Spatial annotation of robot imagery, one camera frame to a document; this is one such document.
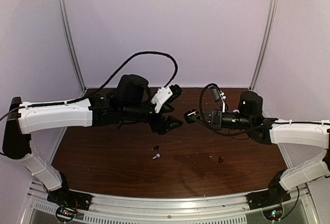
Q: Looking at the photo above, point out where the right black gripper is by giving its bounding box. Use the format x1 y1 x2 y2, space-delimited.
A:
192 109 253 131

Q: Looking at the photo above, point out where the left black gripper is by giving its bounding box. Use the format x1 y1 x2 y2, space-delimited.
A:
121 100 184 135

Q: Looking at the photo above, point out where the black glossy charging case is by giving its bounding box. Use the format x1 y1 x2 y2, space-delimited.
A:
184 109 199 124

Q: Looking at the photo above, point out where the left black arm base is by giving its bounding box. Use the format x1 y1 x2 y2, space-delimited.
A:
44 181 92 211

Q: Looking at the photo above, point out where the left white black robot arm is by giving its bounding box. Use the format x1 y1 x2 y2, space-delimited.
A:
2 74 183 205

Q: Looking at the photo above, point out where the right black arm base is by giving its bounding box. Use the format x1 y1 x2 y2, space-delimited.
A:
246 174 291 210

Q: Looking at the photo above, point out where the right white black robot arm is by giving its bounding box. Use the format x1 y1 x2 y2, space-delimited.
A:
185 91 329 204

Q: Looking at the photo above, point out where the right small circuit board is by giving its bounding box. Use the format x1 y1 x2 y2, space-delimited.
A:
262 206 284 221

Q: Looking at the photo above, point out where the small circuit board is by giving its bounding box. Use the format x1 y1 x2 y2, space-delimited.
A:
262 206 284 221
55 206 77 222

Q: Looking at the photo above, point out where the left small circuit board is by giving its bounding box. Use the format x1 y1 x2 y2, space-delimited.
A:
55 206 77 222

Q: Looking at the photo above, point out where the right black braided cable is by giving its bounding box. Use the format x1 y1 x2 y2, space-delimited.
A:
200 82 261 140

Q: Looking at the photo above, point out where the black braided cable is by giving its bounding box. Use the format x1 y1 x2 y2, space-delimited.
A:
67 51 179 105
200 82 261 140

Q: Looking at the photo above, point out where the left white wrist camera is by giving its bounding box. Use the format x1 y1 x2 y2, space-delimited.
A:
151 84 182 113

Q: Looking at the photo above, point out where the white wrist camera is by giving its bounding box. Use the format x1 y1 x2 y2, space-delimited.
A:
210 85 227 113
151 84 182 113

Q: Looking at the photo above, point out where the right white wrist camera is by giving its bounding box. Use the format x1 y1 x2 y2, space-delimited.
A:
210 85 227 113

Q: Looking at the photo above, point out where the left black braided cable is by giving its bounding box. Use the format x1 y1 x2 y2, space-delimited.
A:
67 51 179 105

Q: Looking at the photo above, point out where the right aluminium frame post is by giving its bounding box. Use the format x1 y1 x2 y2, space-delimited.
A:
249 0 279 91

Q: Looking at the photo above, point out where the aluminium frame post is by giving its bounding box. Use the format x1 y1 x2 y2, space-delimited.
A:
249 0 279 91
58 0 87 93

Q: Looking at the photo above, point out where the left aluminium frame post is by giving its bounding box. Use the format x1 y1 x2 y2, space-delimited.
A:
58 0 87 93

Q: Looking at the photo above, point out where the front aluminium rail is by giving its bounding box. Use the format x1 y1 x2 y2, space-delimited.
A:
20 182 321 223

